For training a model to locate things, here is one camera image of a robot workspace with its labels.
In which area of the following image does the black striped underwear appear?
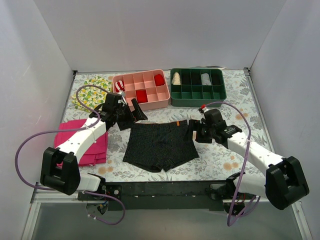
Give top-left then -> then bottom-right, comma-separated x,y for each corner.
123,120 -> 199,173

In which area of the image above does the lemon print folded cloth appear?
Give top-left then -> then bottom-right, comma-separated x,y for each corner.
71,75 -> 113,113

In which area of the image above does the green divided organizer box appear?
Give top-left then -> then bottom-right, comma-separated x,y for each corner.
170,68 -> 227,108

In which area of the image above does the red rolled cloth front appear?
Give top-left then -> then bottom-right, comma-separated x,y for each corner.
136,89 -> 148,104

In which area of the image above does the red white striped rolled sock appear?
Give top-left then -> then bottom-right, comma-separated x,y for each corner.
114,80 -> 125,93

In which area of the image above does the red rolled cloth back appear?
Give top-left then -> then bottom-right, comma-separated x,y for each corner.
154,74 -> 165,87

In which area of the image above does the cream rolled cloth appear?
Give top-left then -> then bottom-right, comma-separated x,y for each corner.
171,72 -> 181,85

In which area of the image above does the red rolled cloth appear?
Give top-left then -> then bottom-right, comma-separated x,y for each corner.
154,74 -> 165,87
136,89 -> 148,104

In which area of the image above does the aluminium frame rail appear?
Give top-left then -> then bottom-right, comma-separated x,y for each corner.
22,190 -> 312,240

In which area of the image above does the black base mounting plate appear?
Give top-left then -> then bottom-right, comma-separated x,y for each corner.
77,181 -> 257,212

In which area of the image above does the grey rolled cloth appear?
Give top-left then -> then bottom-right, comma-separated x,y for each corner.
200,73 -> 212,86

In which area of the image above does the magenta folded cloth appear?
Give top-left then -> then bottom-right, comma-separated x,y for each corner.
53,119 -> 108,167

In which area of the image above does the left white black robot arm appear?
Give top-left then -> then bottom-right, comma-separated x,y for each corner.
40,93 -> 147,200

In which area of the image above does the pink divided organizer box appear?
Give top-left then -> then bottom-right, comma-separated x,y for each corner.
112,69 -> 171,111

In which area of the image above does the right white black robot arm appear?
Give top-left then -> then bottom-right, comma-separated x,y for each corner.
184,107 -> 310,210

